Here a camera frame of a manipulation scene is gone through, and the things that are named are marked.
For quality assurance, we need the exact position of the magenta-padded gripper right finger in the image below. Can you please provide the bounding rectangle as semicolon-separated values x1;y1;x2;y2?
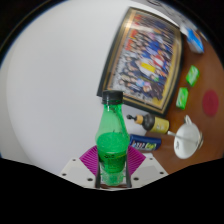
124;145;168;188

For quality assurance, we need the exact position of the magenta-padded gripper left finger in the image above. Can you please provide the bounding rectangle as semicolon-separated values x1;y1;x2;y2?
59;145;101;189

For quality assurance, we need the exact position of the green plastic drink bottle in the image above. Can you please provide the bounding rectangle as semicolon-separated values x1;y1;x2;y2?
95;89;131;187

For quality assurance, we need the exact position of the blue pump bottle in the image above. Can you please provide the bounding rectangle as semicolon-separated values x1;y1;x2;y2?
128;133;163;152

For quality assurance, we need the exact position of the dark amber pump bottle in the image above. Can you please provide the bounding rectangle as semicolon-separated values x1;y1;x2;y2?
126;113;170;135

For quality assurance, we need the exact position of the white stirrer stick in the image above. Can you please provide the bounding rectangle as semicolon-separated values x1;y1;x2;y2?
167;130;201;144

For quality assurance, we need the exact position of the camouflage print paper cup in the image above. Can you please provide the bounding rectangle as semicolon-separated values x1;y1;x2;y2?
173;114;204;160

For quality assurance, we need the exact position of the flat round red coaster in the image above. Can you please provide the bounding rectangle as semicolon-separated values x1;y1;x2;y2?
202;89;220;118

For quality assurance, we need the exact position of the framed group picture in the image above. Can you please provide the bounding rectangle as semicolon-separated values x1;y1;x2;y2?
96;6;184;118

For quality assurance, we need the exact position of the blue tissue pack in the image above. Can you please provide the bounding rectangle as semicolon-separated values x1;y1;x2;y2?
179;22;205;55

